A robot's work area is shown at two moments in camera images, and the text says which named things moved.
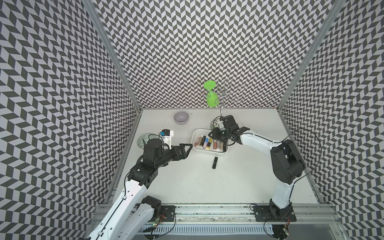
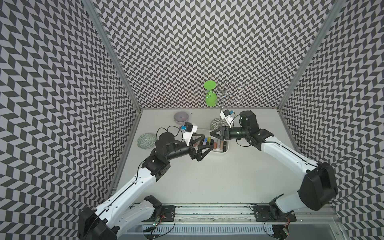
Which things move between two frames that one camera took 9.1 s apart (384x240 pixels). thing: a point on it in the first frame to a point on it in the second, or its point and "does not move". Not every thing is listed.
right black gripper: (215, 133) does not move
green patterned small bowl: (143, 139) does not move
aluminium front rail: (318, 213) does not move
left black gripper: (183, 154) to (198, 155)
